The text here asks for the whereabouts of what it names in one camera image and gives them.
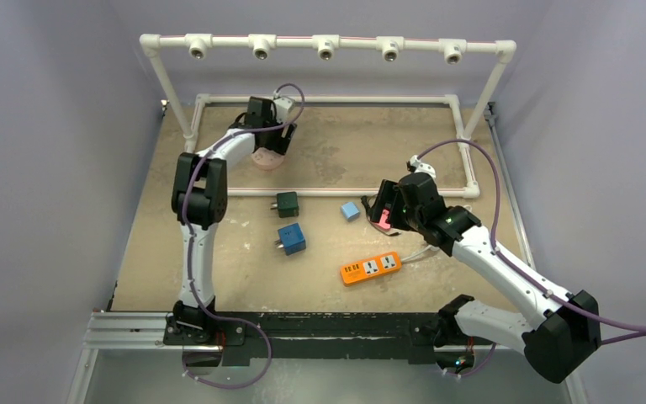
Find pink round socket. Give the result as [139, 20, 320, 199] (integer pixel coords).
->
[251, 147, 285, 171]

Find light blue USB charger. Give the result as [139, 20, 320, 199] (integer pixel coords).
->
[340, 201, 361, 222]

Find dark green cube plug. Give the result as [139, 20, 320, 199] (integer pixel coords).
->
[271, 191, 299, 218]

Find blue cube socket adapter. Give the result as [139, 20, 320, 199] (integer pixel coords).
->
[277, 223, 307, 256]

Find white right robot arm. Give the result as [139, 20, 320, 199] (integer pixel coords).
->
[368, 173, 601, 384]

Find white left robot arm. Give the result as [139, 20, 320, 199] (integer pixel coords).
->
[163, 95, 300, 345]

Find pink small charger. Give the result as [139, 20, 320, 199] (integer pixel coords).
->
[371, 210, 399, 237]

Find orange power strip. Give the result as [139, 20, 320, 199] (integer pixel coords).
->
[340, 252, 402, 286]

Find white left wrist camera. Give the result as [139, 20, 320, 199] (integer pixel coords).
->
[272, 96, 295, 125]

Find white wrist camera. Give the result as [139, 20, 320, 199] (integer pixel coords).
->
[406, 155, 437, 179]
[272, 96, 295, 125]

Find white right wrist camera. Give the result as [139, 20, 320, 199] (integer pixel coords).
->
[406, 155, 437, 179]

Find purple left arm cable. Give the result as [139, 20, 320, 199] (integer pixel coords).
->
[180, 83, 306, 313]

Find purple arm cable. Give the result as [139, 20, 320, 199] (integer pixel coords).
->
[416, 138, 646, 348]
[180, 83, 306, 313]

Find white power strip cord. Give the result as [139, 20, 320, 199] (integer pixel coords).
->
[400, 245, 441, 264]

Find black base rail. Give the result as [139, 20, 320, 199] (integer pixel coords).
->
[162, 312, 471, 366]

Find white PVC pipe frame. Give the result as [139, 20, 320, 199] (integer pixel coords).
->
[140, 33, 517, 199]

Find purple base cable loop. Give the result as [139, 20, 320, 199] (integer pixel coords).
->
[182, 317, 274, 391]

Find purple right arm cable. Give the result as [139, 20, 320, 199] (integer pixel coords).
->
[416, 138, 646, 348]

